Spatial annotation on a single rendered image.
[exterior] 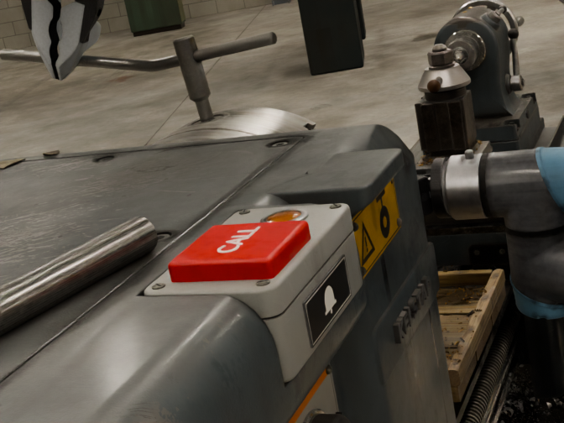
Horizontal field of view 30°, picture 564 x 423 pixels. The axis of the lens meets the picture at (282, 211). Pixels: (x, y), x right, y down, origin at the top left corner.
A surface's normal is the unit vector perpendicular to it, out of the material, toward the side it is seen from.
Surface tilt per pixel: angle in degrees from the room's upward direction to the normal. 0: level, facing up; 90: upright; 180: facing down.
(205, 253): 0
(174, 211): 0
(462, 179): 59
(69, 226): 0
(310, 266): 90
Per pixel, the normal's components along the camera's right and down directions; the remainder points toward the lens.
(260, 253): -0.18, -0.94
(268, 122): 0.12, -0.91
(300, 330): 0.92, -0.06
